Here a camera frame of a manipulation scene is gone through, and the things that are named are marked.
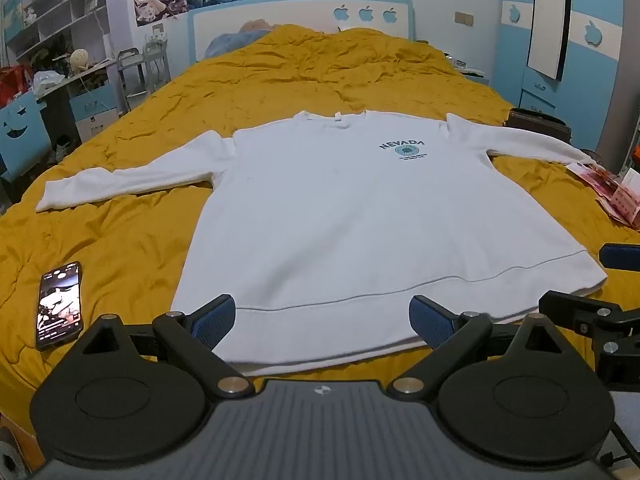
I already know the white metal cart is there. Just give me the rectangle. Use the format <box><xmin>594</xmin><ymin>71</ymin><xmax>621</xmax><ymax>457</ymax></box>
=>
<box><xmin>142</xmin><ymin>40</ymin><xmax>172</xmax><ymax>95</ymax></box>

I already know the white wall bookshelf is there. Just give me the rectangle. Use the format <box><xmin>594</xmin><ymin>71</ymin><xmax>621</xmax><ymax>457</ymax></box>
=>
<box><xmin>0</xmin><ymin>0</ymin><xmax>112</xmax><ymax>63</ymax></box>

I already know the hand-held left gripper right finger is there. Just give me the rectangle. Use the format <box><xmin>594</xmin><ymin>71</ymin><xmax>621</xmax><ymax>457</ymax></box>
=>
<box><xmin>386</xmin><ymin>295</ymin><xmax>563</xmax><ymax>403</ymax></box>

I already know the red bag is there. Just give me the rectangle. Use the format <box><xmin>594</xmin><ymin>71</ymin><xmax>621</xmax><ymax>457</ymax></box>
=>
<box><xmin>0</xmin><ymin>65</ymin><xmax>34</xmax><ymax>109</ymax></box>

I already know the blue smiling-face chair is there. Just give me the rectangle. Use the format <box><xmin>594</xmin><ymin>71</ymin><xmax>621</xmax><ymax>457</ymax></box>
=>
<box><xmin>0</xmin><ymin>92</ymin><xmax>54</xmax><ymax>181</ymax></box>

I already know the white desk drawer unit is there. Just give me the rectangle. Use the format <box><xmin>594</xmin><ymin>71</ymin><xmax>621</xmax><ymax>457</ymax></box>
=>
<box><xmin>69</xmin><ymin>82</ymin><xmax>122</xmax><ymax>137</ymax></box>

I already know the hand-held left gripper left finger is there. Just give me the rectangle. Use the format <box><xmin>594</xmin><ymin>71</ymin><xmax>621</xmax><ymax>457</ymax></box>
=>
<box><xmin>82</xmin><ymin>294</ymin><xmax>257</xmax><ymax>399</ymax></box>

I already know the white plastic bag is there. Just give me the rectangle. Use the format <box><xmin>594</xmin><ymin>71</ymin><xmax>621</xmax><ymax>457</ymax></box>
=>
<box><xmin>32</xmin><ymin>71</ymin><xmax>66</xmax><ymax>92</ymax></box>

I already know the blue pillow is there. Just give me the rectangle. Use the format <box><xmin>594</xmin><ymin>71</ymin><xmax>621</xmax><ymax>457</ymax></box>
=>
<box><xmin>205</xmin><ymin>30</ymin><xmax>273</xmax><ymax>59</ymax></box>

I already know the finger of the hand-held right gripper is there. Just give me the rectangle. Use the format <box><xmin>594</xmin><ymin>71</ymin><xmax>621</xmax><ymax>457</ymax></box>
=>
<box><xmin>538</xmin><ymin>289</ymin><xmax>640</xmax><ymax>388</ymax></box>
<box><xmin>599</xmin><ymin>242</ymin><xmax>640</xmax><ymax>272</ymax></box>

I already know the pile of banknotes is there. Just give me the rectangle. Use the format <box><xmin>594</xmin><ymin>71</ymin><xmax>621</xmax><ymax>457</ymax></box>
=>
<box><xmin>566</xmin><ymin>160</ymin><xmax>640</xmax><ymax>232</ymax></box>

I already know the black-framed mirror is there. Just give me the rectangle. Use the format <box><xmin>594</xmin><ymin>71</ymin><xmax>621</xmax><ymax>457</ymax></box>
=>
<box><xmin>526</xmin><ymin>0</ymin><xmax>574</xmax><ymax>81</ymax></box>

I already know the yellow blanket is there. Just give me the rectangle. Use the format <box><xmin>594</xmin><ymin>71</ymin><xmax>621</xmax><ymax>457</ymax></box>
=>
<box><xmin>0</xmin><ymin>25</ymin><xmax>640</xmax><ymax>411</ymax></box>

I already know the white long-sleeve sweatshirt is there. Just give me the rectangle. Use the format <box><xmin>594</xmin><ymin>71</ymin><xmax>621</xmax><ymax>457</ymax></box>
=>
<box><xmin>35</xmin><ymin>110</ymin><xmax>608</xmax><ymax>376</ymax></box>

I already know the bedside table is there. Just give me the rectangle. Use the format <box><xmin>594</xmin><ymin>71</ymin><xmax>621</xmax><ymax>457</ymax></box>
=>
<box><xmin>444</xmin><ymin>52</ymin><xmax>492</xmax><ymax>87</ymax></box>

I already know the wall poster with plush figure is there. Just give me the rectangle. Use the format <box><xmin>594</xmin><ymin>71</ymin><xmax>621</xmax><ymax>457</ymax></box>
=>
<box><xmin>133</xmin><ymin>0</ymin><xmax>192</xmax><ymax>27</ymax></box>

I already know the black cable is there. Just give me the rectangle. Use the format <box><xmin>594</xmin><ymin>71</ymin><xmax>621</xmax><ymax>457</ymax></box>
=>
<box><xmin>597</xmin><ymin>422</ymin><xmax>640</xmax><ymax>467</ymax></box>

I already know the grey metal cart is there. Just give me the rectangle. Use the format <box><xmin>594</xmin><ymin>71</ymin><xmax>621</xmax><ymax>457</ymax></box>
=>
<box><xmin>117</xmin><ymin>47</ymin><xmax>151</xmax><ymax>112</ymax></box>

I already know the white and blue headboard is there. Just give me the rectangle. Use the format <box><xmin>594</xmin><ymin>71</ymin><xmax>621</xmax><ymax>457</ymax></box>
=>
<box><xmin>187</xmin><ymin>0</ymin><xmax>417</xmax><ymax>66</ymax></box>

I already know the pair of shoes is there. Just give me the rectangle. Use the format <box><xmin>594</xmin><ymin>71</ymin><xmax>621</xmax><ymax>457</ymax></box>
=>
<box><xmin>51</xmin><ymin>134</ymin><xmax>82</xmax><ymax>162</ymax></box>

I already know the blue and white wardrobe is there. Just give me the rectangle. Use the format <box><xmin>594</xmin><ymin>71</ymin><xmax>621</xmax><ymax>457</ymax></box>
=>
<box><xmin>492</xmin><ymin>0</ymin><xmax>640</xmax><ymax>163</ymax></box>

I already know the black smartphone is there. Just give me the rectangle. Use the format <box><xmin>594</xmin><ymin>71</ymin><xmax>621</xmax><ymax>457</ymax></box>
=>
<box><xmin>35</xmin><ymin>261</ymin><xmax>84</xmax><ymax>352</ymax></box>

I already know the brown leather bag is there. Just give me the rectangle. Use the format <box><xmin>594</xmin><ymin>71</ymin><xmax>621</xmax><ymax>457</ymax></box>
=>
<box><xmin>502</xmin><ymin>107</ymin><xmax>574</xmax><ymax>145</ymax></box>

